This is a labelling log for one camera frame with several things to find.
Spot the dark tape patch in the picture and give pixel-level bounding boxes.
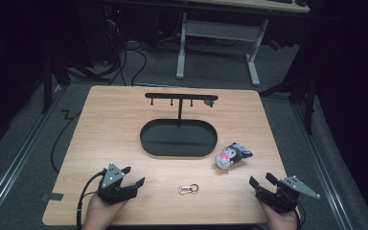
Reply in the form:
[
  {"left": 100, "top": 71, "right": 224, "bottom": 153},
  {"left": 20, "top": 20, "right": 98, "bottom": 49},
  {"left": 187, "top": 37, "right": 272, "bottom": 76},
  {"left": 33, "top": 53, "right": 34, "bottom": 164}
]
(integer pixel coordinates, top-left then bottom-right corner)
[{"left": 40, "top": 192, "right": 65, "bottom": 202}]

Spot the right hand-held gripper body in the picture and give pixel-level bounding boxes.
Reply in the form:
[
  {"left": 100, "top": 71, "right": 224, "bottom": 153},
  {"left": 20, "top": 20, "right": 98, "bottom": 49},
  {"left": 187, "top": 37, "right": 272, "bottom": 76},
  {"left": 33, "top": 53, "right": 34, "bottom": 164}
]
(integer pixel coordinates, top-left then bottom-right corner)
[{"left": 255, "top": 174, "right": 321, "bottom": 214}]

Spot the metal floor rail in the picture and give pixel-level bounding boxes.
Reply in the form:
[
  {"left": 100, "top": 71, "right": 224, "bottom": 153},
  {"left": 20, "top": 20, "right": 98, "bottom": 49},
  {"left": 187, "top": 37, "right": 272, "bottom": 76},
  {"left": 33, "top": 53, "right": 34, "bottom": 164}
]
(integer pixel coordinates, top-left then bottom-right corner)
[
  {"left": 0, "top": 85, "right": 65, "bottom": 221},
  {"left": 290, "top": 103, "right": 355, "bottom": 230}
]

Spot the person's right hand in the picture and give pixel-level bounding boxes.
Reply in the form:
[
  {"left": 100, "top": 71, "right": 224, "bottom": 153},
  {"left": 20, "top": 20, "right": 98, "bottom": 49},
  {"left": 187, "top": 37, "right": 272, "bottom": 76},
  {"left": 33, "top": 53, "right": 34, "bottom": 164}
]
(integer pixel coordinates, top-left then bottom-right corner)
[{"left": 257, "top": 198, "right": 302, "bottom": 230}]

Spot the black floor cable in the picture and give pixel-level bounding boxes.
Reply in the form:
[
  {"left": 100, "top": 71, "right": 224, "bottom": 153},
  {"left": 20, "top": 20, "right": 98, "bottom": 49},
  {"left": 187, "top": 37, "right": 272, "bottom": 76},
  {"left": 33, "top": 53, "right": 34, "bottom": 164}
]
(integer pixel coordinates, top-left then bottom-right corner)
[{"left": 50, "top": 108, "right": 84, "bottom": 174}]

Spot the person's left hand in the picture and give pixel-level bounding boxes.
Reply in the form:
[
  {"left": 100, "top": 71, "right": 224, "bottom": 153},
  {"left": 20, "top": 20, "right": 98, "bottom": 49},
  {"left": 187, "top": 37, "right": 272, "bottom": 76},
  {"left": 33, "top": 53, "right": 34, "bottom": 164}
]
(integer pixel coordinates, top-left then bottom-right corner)
[{"left": 81, "top": 193, "right": 129, "bottom": 230}]

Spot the black and white plush toy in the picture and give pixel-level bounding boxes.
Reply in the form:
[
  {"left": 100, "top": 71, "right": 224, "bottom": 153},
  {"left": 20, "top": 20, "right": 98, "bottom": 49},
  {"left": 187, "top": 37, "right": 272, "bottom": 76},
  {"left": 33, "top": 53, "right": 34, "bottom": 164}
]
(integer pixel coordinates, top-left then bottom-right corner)
[{"left": 214, "top": 142, "right": 254, "bottom": 172}]

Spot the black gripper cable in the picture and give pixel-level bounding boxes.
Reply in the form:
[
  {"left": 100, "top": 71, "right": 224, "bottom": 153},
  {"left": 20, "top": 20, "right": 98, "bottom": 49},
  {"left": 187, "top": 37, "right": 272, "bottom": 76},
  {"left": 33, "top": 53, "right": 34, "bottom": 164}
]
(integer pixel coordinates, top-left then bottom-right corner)
[
  {"left": 294, "top": 201, "right": 307, "bottom": 230},
  {"left": 75, "top": 169, "right": 108, "bottom": 230}
]

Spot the white desk with metal frame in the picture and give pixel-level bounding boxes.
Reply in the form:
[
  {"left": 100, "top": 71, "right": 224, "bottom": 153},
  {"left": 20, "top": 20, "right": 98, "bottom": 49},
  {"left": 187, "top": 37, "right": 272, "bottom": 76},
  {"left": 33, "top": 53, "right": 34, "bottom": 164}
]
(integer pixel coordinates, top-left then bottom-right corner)
[{"left": 174, "top": 0, "right": 311, "bottom": 88}]

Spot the black metal stand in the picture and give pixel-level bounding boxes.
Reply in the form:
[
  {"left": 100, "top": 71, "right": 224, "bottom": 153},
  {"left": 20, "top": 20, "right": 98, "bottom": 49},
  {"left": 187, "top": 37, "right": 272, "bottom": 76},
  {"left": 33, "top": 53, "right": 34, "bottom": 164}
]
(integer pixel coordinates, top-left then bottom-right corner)
[
  {"left": 258, "top": 71, "right": 318, "bottom": 136},
  {"left": 40, "top": 47, "right": 72, "bottom": 115}
]

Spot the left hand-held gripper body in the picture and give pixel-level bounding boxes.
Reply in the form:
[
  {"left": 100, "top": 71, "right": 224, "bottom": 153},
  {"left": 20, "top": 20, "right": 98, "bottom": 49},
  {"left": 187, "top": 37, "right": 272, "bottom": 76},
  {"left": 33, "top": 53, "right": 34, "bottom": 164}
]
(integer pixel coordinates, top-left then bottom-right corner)
[{"left": 96, "top": 162, "right": 139, "bottom": 206}]

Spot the silver metal key ring clip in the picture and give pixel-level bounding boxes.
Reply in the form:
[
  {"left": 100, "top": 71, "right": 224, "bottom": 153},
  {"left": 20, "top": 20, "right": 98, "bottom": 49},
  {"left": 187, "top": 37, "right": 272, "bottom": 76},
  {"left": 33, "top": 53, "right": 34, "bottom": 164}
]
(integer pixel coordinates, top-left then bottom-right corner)
[{"left": 177, "top": 182, "right": 200, "bottom": 196}]

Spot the bundle of black cables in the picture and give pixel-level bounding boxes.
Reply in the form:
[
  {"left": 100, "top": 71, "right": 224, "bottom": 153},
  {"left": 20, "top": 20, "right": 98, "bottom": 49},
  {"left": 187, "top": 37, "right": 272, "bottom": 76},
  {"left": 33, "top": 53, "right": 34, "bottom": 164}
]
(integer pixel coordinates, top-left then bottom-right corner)
[{"left": 103, "top": 17, "right": 149, "bottom": 87}]

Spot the small red object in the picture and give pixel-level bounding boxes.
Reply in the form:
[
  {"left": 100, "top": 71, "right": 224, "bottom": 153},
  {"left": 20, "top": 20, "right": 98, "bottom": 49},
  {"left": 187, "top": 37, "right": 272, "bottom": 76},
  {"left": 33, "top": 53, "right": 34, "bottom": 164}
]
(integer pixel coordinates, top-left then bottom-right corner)
[{"left": 268, "top": 39, "right": 283, "bottom": 52}]

